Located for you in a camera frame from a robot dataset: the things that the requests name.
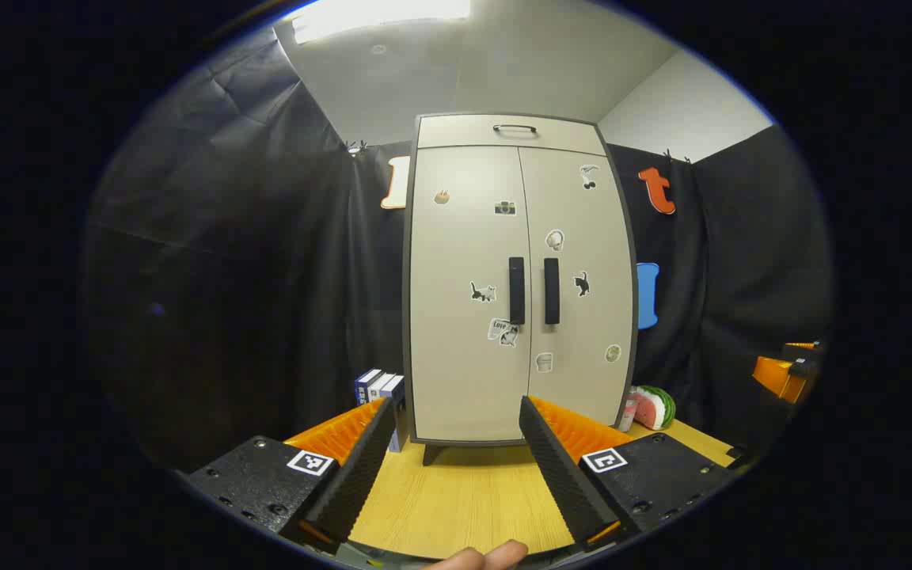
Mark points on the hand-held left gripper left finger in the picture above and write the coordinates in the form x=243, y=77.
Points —
x=353, y=483

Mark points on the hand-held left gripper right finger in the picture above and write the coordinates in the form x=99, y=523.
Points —
x=563, y=475

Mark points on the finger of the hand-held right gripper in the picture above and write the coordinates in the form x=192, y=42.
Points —
x=803, y=347
x=777, y=376

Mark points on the beige cabinet door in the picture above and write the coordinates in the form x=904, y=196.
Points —
x=464, y=253
x=583, y=340

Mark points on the beige double-door shoe cabinet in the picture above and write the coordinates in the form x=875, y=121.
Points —
x=407, y=301

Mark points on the beige cabinet drawer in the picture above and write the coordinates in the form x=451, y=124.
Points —
x=464, y=133

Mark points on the watermelon slice toy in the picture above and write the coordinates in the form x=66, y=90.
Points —
x=654, y=408

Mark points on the black binder clip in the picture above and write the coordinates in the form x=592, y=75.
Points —
x=678, y=157
x=356, y=147

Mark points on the black backdrop cloth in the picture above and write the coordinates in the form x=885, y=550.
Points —
x=226, y=277

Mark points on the ceiling light panel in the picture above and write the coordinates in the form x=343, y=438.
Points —
x=377, y=16

